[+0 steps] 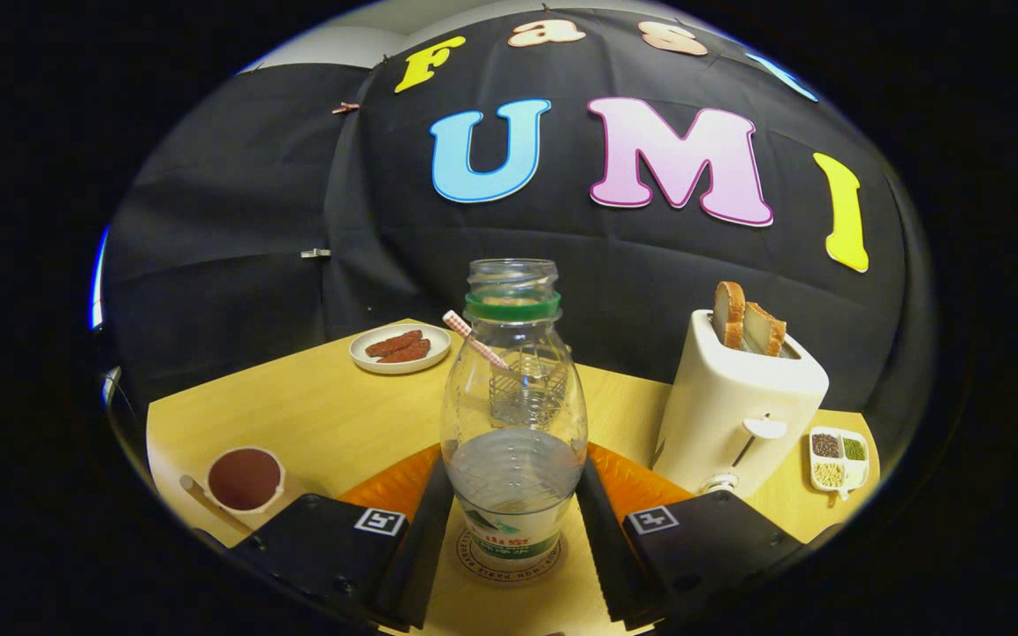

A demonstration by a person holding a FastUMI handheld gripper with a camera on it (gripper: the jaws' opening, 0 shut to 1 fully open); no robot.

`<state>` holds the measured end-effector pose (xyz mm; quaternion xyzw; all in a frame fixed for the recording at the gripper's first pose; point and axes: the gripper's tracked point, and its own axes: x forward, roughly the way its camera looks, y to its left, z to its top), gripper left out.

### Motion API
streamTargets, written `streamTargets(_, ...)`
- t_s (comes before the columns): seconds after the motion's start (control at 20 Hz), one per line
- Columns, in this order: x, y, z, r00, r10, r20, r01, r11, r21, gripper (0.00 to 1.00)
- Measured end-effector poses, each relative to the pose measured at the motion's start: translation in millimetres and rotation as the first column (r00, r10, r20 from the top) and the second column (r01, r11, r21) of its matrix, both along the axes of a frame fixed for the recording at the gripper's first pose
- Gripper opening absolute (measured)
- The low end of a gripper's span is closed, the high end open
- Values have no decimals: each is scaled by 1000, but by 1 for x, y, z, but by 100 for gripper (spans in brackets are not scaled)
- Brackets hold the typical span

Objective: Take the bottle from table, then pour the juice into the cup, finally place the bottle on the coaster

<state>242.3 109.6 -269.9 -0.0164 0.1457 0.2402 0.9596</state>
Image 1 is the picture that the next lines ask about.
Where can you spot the white divided seed dish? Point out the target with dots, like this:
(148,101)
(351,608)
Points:
(838,459)

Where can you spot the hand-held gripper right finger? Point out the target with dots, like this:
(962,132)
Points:
(602,548)

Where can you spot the silver clip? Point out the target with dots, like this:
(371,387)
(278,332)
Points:
(315,253)

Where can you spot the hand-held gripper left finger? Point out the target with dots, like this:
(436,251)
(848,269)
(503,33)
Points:
(425,548)

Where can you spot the clear plastic juice bottle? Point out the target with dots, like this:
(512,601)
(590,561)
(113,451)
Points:
(513,477)

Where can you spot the round cork coaster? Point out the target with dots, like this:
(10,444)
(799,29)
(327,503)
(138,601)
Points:
(472,564)

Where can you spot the copper clip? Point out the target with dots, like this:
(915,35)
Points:
(345,108)

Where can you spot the wooden table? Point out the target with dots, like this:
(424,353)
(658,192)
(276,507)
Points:
(341,424)

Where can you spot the small white plate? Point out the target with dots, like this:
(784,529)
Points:
(368,362)

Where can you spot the white toaster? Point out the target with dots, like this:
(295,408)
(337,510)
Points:
(730,406)

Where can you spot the black backdrop cloth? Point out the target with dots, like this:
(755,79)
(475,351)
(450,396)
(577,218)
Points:
(297,194)

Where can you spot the red-brown sausage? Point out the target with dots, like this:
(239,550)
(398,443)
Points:
(392,344)
(407,353)

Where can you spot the red checked paper straw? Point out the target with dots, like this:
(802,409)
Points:
(459,324)

